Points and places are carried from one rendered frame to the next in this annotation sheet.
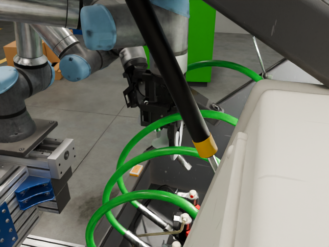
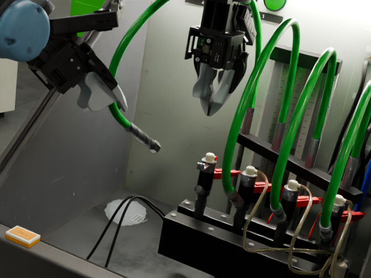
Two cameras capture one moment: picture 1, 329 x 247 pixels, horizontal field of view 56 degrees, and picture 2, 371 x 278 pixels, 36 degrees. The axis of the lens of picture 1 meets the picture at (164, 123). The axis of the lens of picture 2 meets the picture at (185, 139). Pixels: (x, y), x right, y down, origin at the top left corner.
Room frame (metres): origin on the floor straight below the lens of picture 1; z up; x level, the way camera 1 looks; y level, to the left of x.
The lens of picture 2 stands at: (0.54, 0.91, 1.49)
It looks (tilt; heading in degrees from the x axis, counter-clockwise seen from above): 20 degrees down; 275
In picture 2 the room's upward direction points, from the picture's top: 10 degrees clockwise
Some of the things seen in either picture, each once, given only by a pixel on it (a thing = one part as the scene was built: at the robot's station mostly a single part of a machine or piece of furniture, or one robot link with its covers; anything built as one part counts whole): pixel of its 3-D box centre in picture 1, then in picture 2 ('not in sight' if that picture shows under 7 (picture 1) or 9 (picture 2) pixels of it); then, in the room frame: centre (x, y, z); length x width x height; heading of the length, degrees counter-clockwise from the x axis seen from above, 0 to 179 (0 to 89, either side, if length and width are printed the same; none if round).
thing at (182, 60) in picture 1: (168, 62); not in sight; (0.59, -0.01, 1.43); 0.08 x 0.08 x 0.05
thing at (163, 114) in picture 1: (164, 99); (221, 28); (0.59, 0.00, 1.35); 0.09 x 0.08 x 0.12; 73
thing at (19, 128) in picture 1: (11, 119); not in sight; (0.97, 0.55, 1.09); 0.15 x 0.15 x 0.10
